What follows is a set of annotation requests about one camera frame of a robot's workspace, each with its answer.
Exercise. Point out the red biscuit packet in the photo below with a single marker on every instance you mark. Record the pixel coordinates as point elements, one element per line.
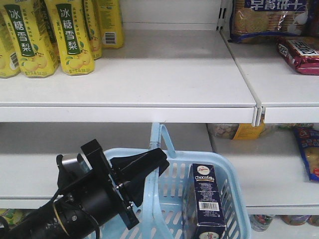
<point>301,53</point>

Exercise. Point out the yellow pear drink bottle front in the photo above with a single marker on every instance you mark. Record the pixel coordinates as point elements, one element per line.
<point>74,48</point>

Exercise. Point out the yellow pear drink bottle left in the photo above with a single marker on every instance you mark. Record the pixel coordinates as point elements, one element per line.
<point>31,41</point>

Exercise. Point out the yellow pear drink bottle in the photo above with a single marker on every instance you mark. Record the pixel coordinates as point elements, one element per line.
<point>74,48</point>
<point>31,41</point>
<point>110,23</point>

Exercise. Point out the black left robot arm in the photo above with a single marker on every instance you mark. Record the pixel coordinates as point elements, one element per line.
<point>45,222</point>

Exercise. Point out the yellow pear drink bottle back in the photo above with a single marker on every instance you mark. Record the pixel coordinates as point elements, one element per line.
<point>110,23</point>

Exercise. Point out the dark blue cookie box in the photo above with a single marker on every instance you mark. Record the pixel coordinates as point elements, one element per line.
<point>202,212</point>

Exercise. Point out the blue snack bag lower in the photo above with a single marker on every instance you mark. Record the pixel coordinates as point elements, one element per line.
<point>308,143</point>

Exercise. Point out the white store shelving unit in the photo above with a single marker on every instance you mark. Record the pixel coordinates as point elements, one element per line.
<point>176,69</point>

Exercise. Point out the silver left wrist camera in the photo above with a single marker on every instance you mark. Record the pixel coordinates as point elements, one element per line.
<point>75,165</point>

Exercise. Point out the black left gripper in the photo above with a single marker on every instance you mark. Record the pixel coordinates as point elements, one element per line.
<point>108,189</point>

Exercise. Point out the light blue shopping basket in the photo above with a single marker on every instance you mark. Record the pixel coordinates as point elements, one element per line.
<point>160,215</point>

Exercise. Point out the blue breakfast biscuit bag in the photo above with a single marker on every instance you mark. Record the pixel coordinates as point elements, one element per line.
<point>255,21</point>

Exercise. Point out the yellow snack bag lower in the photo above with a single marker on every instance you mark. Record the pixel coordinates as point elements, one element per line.
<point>246,131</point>

